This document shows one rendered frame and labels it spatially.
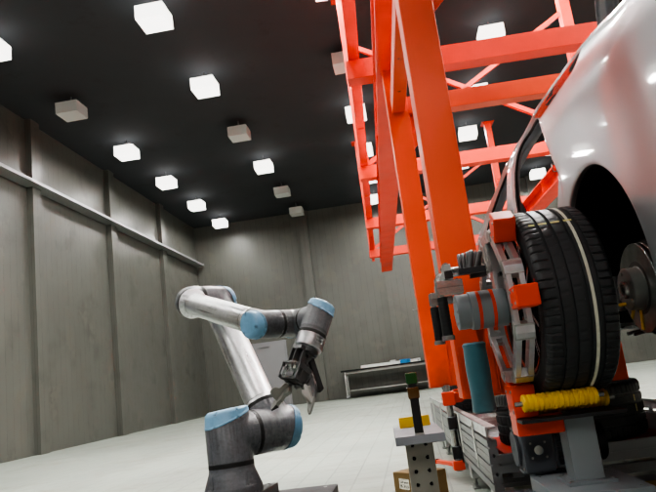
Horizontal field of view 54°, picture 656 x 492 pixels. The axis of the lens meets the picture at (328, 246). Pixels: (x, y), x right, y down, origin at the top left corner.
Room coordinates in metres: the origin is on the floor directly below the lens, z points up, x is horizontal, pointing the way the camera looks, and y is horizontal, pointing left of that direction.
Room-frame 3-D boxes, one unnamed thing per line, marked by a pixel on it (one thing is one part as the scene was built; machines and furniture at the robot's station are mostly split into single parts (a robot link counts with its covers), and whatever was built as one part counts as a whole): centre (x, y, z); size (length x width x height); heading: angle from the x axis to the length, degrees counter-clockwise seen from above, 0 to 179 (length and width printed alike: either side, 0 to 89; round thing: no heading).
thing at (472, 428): (4.08, -0.68, 0.28); 2.47 x 0.09 x 0.22; 177
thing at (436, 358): (4.76, -0.66, 1.75); 0.19 x 0.19 x 2.45; 87
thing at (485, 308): (2.35, -0.54, 0.85); 0.21 x 0.14 x 0.14; 87
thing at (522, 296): (2.03, -0.60, 0.85); 0.09 x 0.08 x 0.07; 177
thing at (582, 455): (2.34, -0.78, 0.32); 0.40 x 0.30 x 0.28; 177
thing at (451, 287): (2.19, -0.39, 0.93); 0.09 x 0.05 x 0.05; 87
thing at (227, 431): (2.21, 0.40, 0.54); 0.17 x 0.15 x 0.18; 129
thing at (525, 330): (2.35, -0.61, 0.85); 0.54 x 0.07 x 0.54; 177
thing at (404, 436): (2.49, -0.24, 0.44); 0.43 x 0.17 x 0.03; 177
